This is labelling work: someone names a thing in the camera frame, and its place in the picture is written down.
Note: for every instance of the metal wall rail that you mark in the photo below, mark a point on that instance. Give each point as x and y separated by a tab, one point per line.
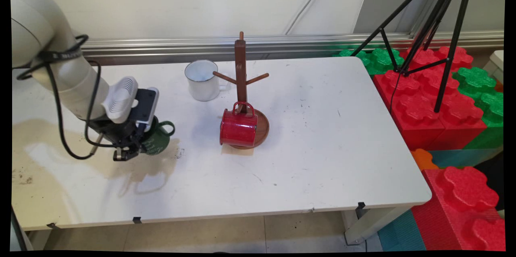
169	47

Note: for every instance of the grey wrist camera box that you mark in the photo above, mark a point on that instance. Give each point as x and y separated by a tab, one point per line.
146	106

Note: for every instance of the black tripod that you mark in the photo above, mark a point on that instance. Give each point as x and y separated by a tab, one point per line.
445	75

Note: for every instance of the green enamel mug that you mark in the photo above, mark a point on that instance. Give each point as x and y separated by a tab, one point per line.
158	142

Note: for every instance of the brown wooden mug tree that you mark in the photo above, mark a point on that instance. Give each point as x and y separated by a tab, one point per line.
240	71

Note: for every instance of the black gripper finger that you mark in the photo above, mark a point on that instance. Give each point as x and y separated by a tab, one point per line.
127	153

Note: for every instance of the teal foam block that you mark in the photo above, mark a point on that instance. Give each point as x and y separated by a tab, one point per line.
401	233
459	157

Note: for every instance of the orange foam block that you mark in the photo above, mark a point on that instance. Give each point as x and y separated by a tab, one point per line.
423	159

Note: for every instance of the black table edge clip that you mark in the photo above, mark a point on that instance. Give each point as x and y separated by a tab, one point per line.
137	220
360	208
52	225

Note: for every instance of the white enamel mug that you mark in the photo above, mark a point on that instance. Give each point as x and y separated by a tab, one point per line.
201	83

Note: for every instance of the white wall conduit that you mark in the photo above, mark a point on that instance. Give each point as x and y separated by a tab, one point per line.
306	5

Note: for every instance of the white vented camera mount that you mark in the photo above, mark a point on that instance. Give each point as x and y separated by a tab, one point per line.
120	100

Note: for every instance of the red enamel mug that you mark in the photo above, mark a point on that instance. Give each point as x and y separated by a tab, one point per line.
238	128

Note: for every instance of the large red studded block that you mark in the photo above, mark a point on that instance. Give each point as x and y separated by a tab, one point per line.
463	196
419	112

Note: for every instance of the white box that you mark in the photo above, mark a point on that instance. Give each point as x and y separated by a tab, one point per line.
496	63

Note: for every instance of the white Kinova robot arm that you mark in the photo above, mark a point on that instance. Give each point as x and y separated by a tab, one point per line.
36	19

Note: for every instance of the white table leg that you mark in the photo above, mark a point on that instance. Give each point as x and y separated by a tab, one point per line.
371	224

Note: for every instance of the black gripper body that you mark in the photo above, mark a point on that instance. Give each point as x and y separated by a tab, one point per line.
121	134

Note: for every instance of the green studded block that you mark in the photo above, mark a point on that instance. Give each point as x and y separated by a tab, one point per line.
381	60
487	100

